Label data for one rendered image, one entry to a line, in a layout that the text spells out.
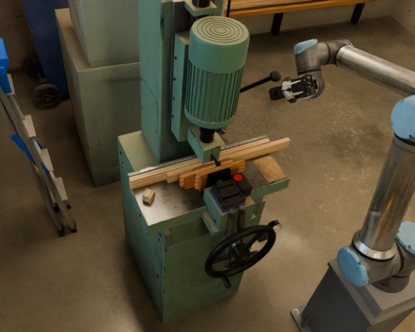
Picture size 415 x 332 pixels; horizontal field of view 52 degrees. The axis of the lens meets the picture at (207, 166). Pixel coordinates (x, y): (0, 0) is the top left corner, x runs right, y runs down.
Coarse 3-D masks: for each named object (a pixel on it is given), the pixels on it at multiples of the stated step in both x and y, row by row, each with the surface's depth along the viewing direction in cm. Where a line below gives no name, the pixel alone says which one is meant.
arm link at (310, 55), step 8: (312, 40) 159; (296, 48) 161; (304, 48) 159; (312, 48) 159; (320, 48) 161; (296, 56) 162; (304, 56) 160; (312, 56) 159; (320, 56) 161; (328, 56) 162; (296, 64) 163; (304, 64) 160; (312, 64) 160; (320, 64) 164; (304, 72) 161
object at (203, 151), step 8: (192, 128) 156; (192, 136) 155; (192, 144) 157; (200, 144) 151; (208, 144) 151; (216, 144) 152; (200, 152) 152; (208, 152) 151; (216, 152) 153; (200, 160) 154; (208, 160) 154
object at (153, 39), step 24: (144, 0) 140; (168, 0) 128; (144, 24) 147; (168, 24) 134; (144, 48) 154; (168, 48) 140; (144, 72) 162; (168, 72) 147; (144, 96) 170; (168, 96) 155; (144, 120) 181; (168, 144) 173
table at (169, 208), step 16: (256, 176) 166; (288, 176) 168; (160, 192) 156; (176, 192) 157; (192, 192) 157; (256, 192) 163; (272, 192) 168; (144, 208) 150; (160, 208) 151; (176, 208) 152; (192, 208) 152; (144, 224) 150; (160, 224) 148; (176, 224) 153; (208, 224) 152
